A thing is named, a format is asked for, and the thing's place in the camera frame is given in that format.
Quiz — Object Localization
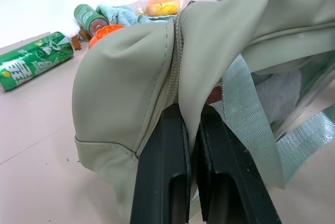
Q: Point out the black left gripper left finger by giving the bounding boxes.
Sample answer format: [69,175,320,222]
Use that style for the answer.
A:
[130,104,192,224]

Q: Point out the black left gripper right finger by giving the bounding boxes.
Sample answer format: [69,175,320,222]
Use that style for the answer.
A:
[197,105,282,224]

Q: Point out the light green zipper pouch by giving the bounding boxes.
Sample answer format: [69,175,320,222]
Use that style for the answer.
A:
[72,0,335,224]

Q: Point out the yellow bread bun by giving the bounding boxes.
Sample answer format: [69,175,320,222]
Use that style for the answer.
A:
[145,0,182,16]

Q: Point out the teal cloth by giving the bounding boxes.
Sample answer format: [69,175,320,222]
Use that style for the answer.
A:
[96,4,175,27]

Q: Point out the orange plastic bowl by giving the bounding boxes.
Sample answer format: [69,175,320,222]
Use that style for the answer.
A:
[88,24,125,50]

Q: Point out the beige table cover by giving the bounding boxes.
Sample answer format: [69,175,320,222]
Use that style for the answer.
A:
[0,0,244,224]

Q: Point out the slim green soda can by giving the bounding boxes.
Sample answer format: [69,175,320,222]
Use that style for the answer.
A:
[73,4,111,37]

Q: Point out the large green soda can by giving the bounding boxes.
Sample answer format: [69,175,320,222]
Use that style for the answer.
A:
[0,31,75,93]

